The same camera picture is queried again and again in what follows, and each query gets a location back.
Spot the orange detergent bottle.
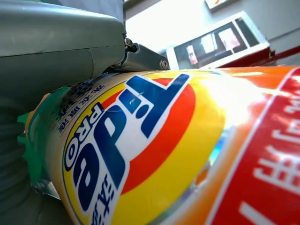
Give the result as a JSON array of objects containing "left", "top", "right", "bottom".
[{"left": 17, "top": 65, "right": 300, "bottom": 225}]

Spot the red white sign cabinet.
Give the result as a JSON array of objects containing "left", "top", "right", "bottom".
[{"left": 165, "top": 11, "right": 300, "bottom": 70}]

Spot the white framed wall poster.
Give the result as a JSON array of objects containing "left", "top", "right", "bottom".
[{"left": 204, "top": 0, "right": 237, "bottom": 12}]

